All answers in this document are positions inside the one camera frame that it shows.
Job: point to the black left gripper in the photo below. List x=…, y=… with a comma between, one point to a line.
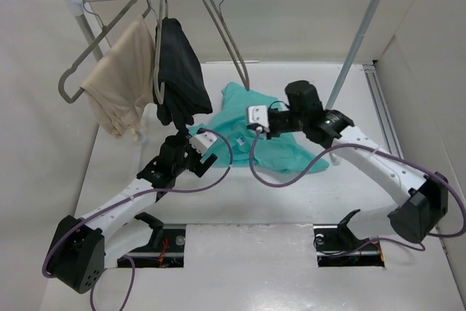
x=196, y=167

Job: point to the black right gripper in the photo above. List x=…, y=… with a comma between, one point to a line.
x=271, y=132

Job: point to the teal t shirt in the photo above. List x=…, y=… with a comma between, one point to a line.
x=281, y=155

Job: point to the grey clothes hanger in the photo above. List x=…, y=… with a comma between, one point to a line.
x=216, y=15

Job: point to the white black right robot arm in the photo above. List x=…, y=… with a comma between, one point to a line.
x=421, y=200

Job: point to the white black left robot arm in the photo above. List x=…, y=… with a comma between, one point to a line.
x=83, y=248

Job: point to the black shirt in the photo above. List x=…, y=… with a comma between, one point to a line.
x=181, y=73

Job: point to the grey hanger with black shirt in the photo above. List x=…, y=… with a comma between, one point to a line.
x=159, y=89

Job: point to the beige shirt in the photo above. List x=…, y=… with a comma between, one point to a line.
x=120, y=86

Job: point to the grey hanger with beige shirt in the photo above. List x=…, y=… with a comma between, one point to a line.
x=93, y=47

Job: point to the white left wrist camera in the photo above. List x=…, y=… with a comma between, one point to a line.
x=201, y=142

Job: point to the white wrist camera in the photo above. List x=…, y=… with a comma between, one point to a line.
x=201, y=142
x=258, y=114

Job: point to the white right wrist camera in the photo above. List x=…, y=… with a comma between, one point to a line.
x=258, y=114

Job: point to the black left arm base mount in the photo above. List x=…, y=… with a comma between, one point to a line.
x=166, y=245

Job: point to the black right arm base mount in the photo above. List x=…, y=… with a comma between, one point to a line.
x=337, y=246

